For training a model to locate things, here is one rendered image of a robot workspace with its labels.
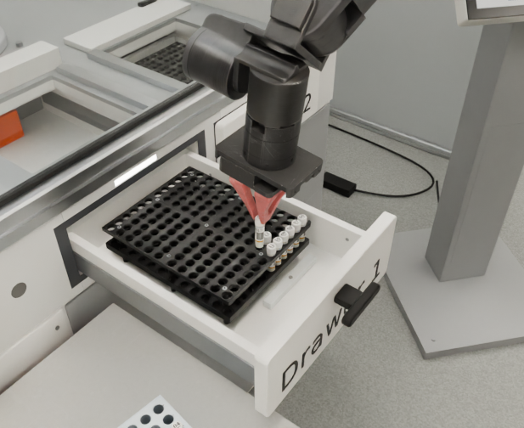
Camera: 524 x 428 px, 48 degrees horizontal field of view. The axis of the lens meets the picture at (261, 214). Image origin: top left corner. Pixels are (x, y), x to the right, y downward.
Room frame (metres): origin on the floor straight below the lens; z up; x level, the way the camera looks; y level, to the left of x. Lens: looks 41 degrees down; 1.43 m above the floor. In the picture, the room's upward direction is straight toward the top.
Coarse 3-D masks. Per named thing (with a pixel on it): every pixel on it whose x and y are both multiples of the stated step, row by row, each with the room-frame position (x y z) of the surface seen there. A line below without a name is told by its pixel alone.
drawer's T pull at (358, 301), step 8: (344, 288) 0.47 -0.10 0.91; (352, 288) 0.47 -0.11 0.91; (368, 288) 0.47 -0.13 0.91; (376, 288) 0.47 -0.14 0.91; (336, 296) 0.46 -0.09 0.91; (344, 296) 0.46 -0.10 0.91; (352, 296) 0.46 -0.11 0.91; (360, 296) 0.46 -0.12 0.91; (368, 296) 0.46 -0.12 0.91; (344, 304) 0.45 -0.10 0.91; (352, 304) 0.45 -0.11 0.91; (360, 304) 0.45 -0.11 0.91; (368, 304) 0.46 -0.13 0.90; (352, 312) 0.44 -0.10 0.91; (360, 312) 0.44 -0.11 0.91; (344, 320) 0.43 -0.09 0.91; (352, 320) 0.43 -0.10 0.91
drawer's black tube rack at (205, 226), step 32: (160, 192) 0.67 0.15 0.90; (192, 192) 0.67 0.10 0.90; (224, 192) 0.67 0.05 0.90; (128, 224) 0.60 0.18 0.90; (160, 224) 0.60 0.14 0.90; (192, 224) 0.60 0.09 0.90; (224, 224) 0.60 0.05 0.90; (288, 224) 0.60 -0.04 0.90; (128, 256) 0.57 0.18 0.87; (160, 256) 0.57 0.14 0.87; (192, 256) 0.54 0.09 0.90; (224, 256) 0.54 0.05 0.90; (256, 256) 0.54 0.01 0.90; (288, 256) 0.57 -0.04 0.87; (192, 288) 0.51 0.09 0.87; (224, 288) 0.48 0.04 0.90; (256, 288) 0.51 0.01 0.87; (224, 320) 0.48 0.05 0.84
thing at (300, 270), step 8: (312, 256) 0.59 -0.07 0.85; (304, 264) 0.57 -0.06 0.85; (312, 264) 0.58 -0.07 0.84; (296, 272) 0.56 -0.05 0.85; (304, 272) 0.56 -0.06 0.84; (288, 280) 0.54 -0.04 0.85; (296, 280) 0.55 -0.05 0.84; (280, 288) 0.53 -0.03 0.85; (288, 288) 0.53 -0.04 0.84; (272, 296) 0.52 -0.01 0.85; (280, 296) 0.52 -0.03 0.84; (264, 304) 0.51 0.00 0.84; (272, 304) 0.50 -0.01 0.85
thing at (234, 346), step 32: (192, 160) 0.77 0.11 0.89; (128, 192) 0.68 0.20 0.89; (96, 224) 0.62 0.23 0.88; (320, 224) 0.62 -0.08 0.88; (96, 256) 0.55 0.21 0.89; (320, 256) 0.60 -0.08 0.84; (128, 288) 0.51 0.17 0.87; (160, 288) 0.49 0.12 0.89; (160, 320) 0.48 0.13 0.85; (192, 320) 0.45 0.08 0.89; (256, 320) 0.49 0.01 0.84; (224, 352) 0.41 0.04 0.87
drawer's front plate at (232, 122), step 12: (312, 72) 1.01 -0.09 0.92; (312, 84) 1.01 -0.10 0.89; (312, 96) 1.01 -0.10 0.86; (240, 108) 0.86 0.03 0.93; (312, 108) 1.02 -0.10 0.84; (228, 120) 0.82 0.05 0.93; (240, 120) 0.84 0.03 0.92; (216, 132) 0.81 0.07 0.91; (228, 132) 0.81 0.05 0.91; (216, 144) 0.81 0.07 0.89
